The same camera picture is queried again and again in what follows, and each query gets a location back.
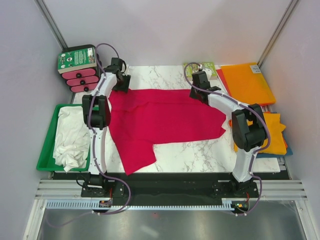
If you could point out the blue folded t-shirt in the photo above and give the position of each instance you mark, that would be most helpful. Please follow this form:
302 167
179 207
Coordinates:
276 150

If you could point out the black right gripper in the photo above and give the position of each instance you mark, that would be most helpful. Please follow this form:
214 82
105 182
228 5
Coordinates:
191 94

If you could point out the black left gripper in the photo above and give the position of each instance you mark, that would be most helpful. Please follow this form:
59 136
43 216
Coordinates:
125 87

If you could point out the green plastic tray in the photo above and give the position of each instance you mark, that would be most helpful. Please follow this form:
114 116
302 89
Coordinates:
46 162

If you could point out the yellow folded t-shirt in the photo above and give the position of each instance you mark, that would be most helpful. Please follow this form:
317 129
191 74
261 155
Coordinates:
275 127

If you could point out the magenta pink t-shirt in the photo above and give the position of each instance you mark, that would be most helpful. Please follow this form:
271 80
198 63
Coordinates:
143 118

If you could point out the white crumpled t-shirt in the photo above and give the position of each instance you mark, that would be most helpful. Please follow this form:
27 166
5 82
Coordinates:
72 139

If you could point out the right aluminium corner post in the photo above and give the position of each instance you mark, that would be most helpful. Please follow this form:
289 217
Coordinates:
278 30

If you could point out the green book on drawers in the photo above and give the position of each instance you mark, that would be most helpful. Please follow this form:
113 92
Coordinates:
76 60

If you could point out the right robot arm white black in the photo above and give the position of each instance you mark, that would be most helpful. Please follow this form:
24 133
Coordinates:
249 131

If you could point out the left aluminium corner post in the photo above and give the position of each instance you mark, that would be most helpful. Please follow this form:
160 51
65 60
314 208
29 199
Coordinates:
51 23

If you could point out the orange plastic folder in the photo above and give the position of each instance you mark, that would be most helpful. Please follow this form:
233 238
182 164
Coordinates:
247 85

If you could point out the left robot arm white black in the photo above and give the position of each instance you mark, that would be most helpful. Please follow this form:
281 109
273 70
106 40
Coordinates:
97 117

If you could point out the white slotted cable duct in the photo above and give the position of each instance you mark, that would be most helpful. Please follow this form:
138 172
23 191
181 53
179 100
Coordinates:
98 205

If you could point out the aluminium corner post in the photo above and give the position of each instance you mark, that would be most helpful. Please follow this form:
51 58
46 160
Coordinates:
278 30
51 23

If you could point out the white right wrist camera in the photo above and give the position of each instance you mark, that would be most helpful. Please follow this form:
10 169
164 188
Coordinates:
210 72

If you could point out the black pink drawer unit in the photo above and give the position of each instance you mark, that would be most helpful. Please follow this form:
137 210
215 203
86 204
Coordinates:
83 80

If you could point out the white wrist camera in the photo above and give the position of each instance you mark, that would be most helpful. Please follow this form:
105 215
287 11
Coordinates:
210 72
126 69

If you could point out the green illustrated paperback book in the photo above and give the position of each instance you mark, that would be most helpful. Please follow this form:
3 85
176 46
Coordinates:
193 68

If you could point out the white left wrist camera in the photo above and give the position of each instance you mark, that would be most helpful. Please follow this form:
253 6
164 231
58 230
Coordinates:
126 69

